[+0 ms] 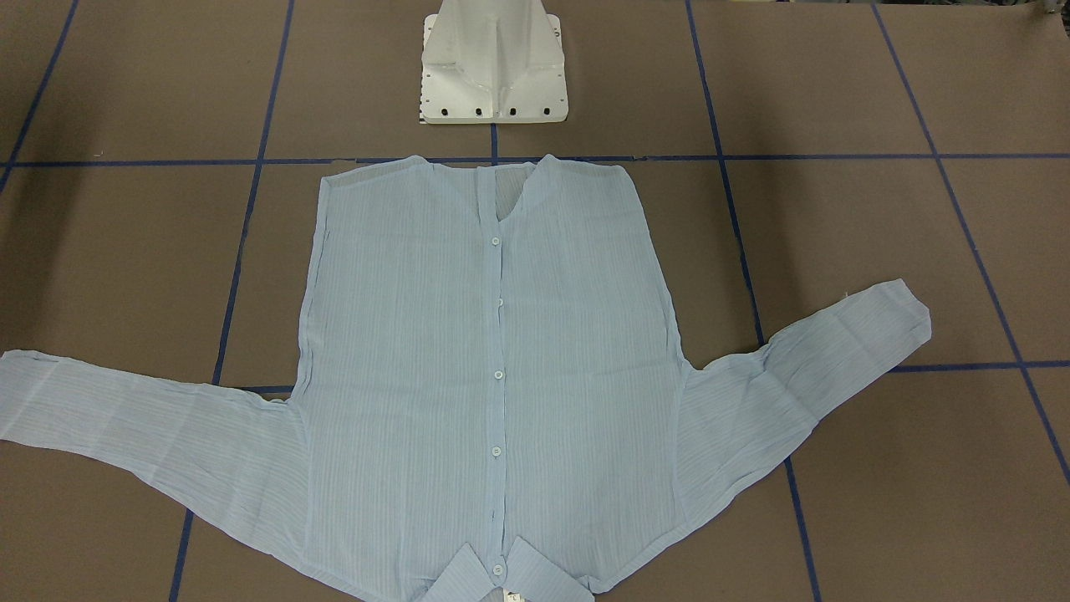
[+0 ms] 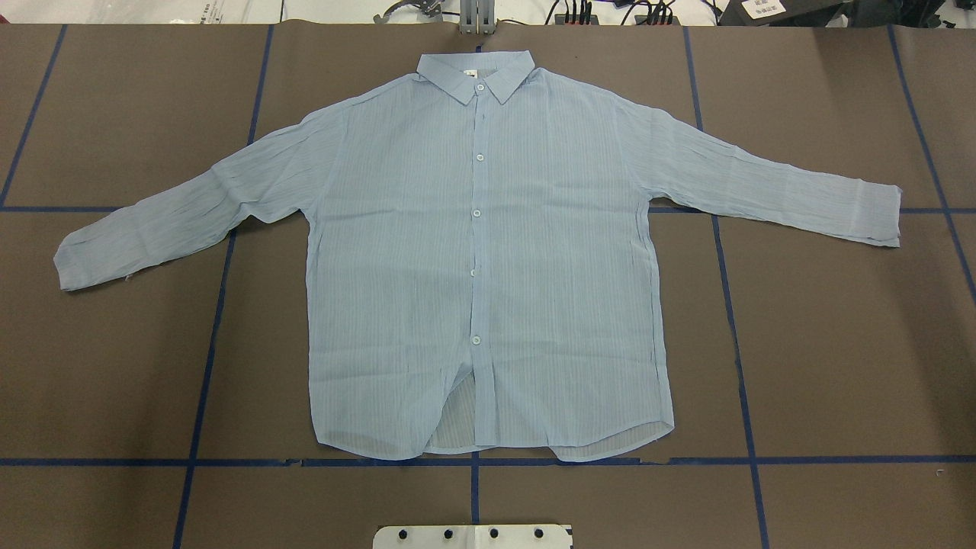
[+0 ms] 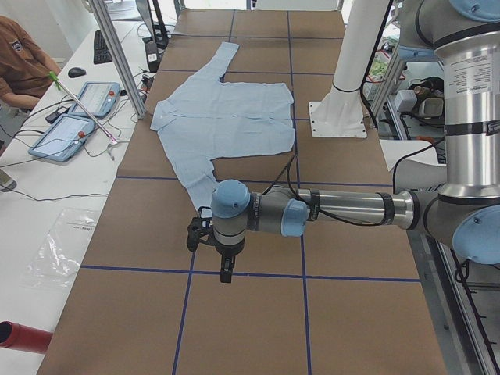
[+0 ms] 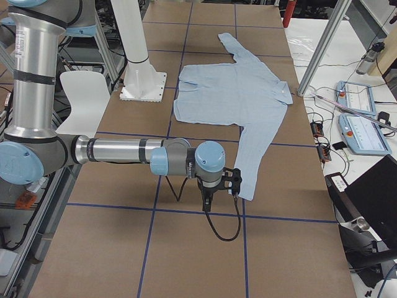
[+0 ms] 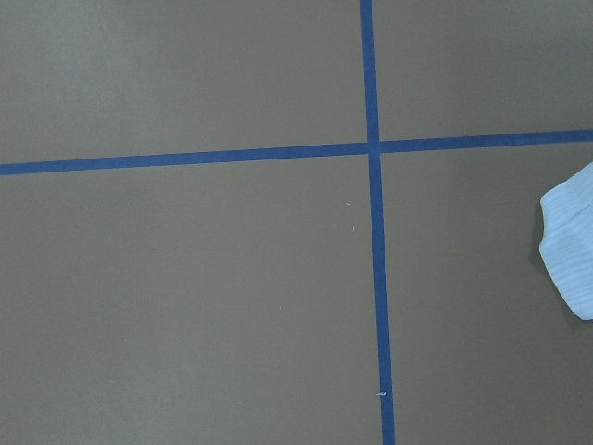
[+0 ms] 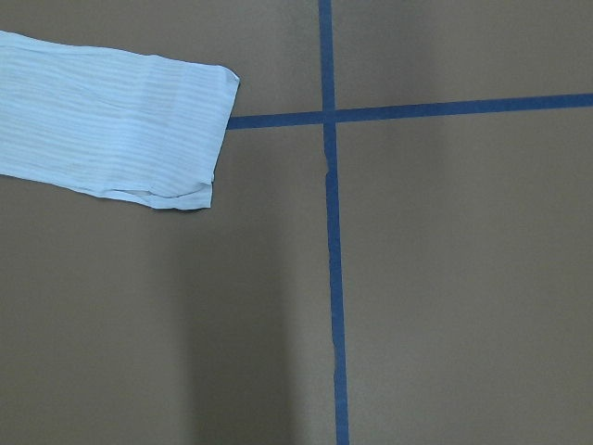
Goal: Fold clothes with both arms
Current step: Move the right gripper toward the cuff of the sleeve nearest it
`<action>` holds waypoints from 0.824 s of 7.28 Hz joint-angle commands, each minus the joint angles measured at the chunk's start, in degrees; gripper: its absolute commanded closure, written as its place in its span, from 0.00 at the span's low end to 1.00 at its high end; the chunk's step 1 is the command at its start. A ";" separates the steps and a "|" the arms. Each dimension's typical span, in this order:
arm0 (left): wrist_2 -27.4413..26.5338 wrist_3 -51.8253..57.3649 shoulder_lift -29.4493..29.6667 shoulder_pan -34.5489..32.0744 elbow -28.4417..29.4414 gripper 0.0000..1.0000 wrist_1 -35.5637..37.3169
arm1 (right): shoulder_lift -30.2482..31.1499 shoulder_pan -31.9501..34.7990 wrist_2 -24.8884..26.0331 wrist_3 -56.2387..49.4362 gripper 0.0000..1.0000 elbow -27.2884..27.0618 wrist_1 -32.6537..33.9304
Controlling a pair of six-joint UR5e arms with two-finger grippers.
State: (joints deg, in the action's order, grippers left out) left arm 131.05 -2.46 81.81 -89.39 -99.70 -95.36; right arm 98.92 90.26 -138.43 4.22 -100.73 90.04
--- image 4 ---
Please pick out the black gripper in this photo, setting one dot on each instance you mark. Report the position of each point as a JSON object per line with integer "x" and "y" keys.
{"x": 208, "y": 192}

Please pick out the light blue button shirt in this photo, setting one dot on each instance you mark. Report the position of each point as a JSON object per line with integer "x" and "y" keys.
{"x": 245, "y": 93}

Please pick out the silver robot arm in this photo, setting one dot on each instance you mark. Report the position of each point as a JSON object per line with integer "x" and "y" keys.
{"x": 32, "y": 148}

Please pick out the white plastic chair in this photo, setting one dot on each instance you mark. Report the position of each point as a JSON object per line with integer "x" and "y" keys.
{"x": 88, "y": 95}

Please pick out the black laptop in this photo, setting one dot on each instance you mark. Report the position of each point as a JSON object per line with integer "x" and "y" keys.
{"x": 372, "y": 196}

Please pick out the near blue teach pendant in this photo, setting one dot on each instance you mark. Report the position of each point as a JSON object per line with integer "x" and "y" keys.
{"x": 362, "y": 136}

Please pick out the blue teach pendant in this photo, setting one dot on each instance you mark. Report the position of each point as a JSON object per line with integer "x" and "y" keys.
{"x": 362, "y": 136}
{"x": 358, "y": 97}

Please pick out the clear plastic bag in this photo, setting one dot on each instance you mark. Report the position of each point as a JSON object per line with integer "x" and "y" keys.
{"x": 301, "y": 48}

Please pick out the far blue teach pendant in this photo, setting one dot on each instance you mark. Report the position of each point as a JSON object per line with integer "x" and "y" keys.
{"x": 358, "y": 97}

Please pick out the clear water bottle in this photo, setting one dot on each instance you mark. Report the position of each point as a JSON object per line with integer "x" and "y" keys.
{"x": 370, "y": 58}

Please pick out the red cylinder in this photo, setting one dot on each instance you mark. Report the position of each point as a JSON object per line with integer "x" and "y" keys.
{"x": 289, "y": 10}

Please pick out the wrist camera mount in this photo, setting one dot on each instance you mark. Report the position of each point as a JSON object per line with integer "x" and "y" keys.
{"x": 231, "y": 181}

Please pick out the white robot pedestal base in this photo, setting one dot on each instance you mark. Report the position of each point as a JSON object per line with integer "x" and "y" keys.
{"x": 141, "y": 81}

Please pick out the aluminium frame post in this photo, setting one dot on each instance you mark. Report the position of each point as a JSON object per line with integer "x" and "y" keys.
{"x": 325, "y": 40}

